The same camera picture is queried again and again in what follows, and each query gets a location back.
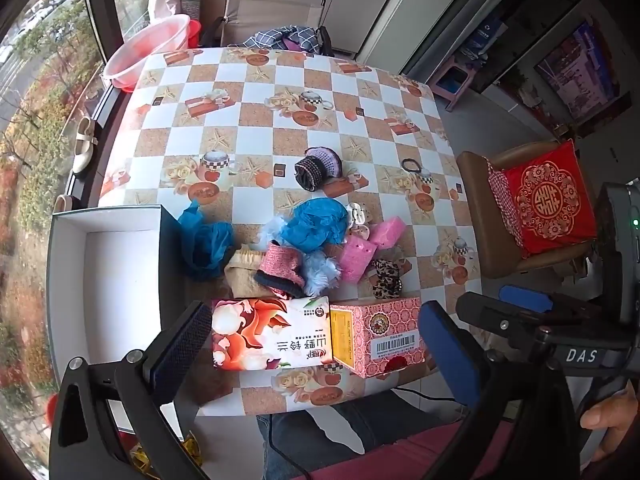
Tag beige knit sock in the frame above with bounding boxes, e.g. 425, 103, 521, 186
223, 245, 288, 301

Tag person's right hand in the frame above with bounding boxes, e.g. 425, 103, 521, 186
580, 382, 640, 466

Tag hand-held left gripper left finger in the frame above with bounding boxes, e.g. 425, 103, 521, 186
47, 301, 213, 480

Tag brown armchair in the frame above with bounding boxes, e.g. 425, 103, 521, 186
456, 140, 601, 281

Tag plaid clothes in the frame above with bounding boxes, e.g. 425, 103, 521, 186
242, 25, 323, 53

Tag red white checked cloth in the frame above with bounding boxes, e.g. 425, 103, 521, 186
487, 157, 526, 251

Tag floral tissue pack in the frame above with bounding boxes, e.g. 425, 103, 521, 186
211, 296, 335, 372

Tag white storage box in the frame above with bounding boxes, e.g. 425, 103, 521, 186
46, 204, 201, 438

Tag pink knit sock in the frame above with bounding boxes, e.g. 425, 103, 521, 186
254, 241, 307, 301

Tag person's jeans leg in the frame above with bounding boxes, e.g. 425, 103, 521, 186
256, 390, 466, 480

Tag red embroidered cushion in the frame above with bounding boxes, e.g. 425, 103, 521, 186
502, 140, 598, 258

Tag leopard print scrunchie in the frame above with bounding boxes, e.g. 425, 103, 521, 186
371, 258, 403, 300

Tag television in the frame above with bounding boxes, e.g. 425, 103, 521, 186
532, 20, 626, 121

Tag light blue fluffy scrunchie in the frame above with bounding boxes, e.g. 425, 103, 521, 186
257, 215, 343, 297

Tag checkered printed tablecloth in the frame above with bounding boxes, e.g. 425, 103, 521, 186
97, 45, 483, 416

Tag black cable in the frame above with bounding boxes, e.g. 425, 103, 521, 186
267, 412, 313, 480

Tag blue cloth scrunchie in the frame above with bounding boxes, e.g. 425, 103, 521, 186
177, 200, 235, 282
280, 198, 350, 253

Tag folding chair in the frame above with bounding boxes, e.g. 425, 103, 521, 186
220, 0, 328, 56

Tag pink plastic stool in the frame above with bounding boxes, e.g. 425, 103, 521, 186
429, 55, 481, 111

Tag pink plastic basin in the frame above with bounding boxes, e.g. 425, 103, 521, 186
100, 14, 192, 92

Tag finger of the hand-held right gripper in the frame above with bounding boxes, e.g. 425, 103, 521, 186
499, 284, 601, 321
455, 291, 556, 343

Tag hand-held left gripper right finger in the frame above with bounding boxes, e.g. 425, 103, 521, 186
419, 301, 586, 480

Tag gold foil decoration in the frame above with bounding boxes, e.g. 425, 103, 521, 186
127, 430, 206, 480

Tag white polka dot scrunchie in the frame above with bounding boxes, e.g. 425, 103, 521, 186
346, 202, 373, 243

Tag pink patterned carton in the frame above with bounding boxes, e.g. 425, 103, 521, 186
329, 296, 428, 378

